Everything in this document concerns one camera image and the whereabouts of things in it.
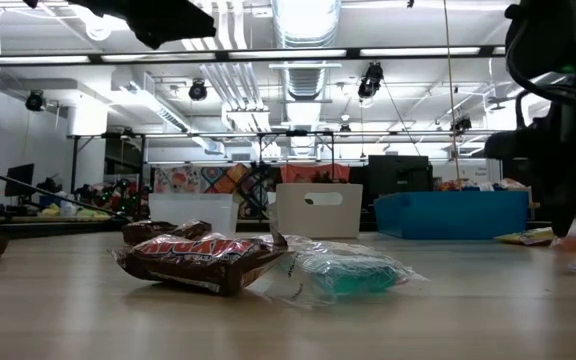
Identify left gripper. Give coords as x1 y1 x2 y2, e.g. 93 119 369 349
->
67 0 218 50

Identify large brown candy bag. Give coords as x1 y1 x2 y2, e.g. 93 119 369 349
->
111 230 289 298

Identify teal ring pop clear wrapper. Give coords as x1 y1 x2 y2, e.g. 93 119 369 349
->
247 244 427 310

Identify black hanging spotlight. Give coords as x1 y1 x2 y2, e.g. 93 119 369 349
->
356 60 386 100
450 115 473 134
188 78 208 102
24 89 47 112

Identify overhead beam with light strips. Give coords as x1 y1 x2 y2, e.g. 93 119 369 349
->
0 45 507 67

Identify blue plastic tray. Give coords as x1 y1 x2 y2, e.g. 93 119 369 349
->
373 189 530 241

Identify colourful patchwork quilt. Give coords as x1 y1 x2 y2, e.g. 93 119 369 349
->
153 163 272 195

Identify clear plastic bin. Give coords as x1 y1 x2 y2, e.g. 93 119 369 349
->
148 193 240 236

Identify black cabinet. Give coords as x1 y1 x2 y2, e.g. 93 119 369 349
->
367 154 432 197

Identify red cloth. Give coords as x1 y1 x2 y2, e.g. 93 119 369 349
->
280 163 352 185

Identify black computer monitor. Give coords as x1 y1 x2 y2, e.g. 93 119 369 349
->
5 163 35 197

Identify white plastic bin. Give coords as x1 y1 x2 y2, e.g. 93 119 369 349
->
269 182 364 240

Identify silver ventilation duct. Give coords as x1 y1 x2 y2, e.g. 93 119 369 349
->
271 0 343 157

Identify background black metal frame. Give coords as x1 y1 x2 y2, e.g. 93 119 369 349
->
70 129 489 221

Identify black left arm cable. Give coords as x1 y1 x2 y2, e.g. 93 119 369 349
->
0 159 132 221

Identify black aluminium table frame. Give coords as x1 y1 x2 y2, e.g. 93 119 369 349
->
0 218 576 242

